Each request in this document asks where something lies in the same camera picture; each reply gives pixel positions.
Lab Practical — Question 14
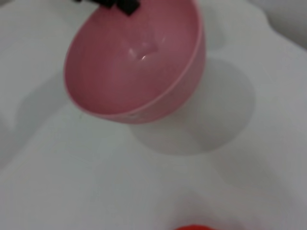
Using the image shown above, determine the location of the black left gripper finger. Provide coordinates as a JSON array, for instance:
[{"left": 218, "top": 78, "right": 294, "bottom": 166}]
[{"left": 98, "top": 0, "right": 142, "bottom": 17}]

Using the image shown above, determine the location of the pink plastic bowl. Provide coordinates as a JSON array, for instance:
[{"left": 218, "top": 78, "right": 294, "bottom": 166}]
[{"left": 63, "top": 0, "right": 207, "bottom": 125}]

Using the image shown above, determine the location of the orange fruit with stem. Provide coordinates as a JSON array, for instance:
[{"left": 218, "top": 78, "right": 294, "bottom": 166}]
[{"left": 173, "top": 224, "right": 212, "bottom": 230}]

